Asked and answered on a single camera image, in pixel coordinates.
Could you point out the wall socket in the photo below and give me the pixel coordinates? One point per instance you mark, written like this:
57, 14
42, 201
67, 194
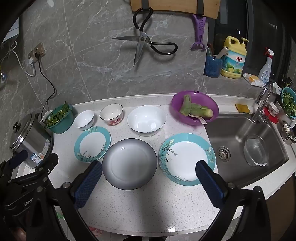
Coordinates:
39, 49

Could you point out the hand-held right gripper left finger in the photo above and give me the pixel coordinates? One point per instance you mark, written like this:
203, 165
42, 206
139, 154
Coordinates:
89, 184

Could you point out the teal plastic basin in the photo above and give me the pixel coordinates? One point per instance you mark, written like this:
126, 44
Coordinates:
62, 127

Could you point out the steel faucet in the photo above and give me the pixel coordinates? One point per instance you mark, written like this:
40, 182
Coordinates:
261, 99

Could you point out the small teal bowl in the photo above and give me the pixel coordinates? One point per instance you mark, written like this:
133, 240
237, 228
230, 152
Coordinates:
283, 92

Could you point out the blue utensil holder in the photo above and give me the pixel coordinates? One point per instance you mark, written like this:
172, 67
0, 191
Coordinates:
212, 67

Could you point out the wooden cutting board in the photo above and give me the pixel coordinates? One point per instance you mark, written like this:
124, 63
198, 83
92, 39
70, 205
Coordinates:
173, 7

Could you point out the person's left hand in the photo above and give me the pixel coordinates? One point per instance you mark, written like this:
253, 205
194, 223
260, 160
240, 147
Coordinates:
19, 234

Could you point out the chopped green leaves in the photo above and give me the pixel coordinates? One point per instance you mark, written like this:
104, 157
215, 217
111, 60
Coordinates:
290, 102

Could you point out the stainless steel electric pot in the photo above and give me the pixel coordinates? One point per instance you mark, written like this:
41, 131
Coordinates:
32, 143

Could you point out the red coaster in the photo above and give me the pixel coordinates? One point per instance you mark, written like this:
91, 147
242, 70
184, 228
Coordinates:
268, 118

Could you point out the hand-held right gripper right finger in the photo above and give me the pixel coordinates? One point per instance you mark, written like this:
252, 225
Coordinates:
209, 185

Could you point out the grey plate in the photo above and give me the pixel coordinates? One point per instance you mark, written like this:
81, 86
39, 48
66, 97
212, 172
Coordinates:
129, 162

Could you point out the sink drain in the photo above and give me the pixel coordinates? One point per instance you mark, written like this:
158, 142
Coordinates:
223, 154

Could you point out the yellow sponge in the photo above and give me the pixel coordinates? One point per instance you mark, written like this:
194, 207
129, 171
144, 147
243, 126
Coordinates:
242, 108

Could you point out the large teal floral plate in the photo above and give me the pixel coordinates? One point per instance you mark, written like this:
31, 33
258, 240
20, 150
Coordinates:
182, 157

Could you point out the stainless steel sink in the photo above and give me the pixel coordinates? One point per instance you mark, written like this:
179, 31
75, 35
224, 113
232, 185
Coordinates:
233, 136

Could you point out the small white bowl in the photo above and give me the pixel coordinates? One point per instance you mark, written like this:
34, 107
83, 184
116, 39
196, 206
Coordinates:
83, 119

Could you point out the peeled green vegetable stem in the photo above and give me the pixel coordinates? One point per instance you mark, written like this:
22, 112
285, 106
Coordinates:
202, 109

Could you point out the purple peeler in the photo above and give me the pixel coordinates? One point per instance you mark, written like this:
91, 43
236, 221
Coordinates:
200, 27

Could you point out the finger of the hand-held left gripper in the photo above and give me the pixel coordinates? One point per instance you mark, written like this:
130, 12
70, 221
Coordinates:
51, 163
18, 158

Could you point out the yellow dish soap bottle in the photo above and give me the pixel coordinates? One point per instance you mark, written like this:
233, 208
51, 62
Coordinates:
232, 62

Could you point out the red floral bowl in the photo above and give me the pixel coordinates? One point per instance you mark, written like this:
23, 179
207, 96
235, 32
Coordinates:
111, 113

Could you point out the purple plastic basin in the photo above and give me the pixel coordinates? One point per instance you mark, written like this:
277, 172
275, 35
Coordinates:
182, 115

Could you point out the white spoon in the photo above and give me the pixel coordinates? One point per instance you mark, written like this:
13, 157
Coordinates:
201, 119

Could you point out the green vegetable peel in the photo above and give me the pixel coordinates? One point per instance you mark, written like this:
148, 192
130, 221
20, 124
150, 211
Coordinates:
186, 105

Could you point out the small patterned cup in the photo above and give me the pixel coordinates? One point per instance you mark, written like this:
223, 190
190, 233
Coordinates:
274, 109

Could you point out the small teal floral plate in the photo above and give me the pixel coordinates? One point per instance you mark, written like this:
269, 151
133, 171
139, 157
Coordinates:
92, 143

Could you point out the steel strainer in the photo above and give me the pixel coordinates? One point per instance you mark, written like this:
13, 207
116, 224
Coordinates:
289, 133

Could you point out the clear glass bowl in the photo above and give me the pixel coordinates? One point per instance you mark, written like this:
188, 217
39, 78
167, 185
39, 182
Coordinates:
255, 150

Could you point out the leafy green vegetables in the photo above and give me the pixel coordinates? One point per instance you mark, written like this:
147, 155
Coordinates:
57, 114

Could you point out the white spray bottle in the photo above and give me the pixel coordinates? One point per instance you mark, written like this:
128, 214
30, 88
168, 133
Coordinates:
266, 71

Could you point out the white yellow packet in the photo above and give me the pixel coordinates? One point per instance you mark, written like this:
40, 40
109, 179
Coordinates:
252, 79

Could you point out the large white bowl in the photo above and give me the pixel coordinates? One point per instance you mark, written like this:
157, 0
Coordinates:
145, 120

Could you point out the white water heater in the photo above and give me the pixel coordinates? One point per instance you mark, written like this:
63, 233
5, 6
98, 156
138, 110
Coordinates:
11, 31

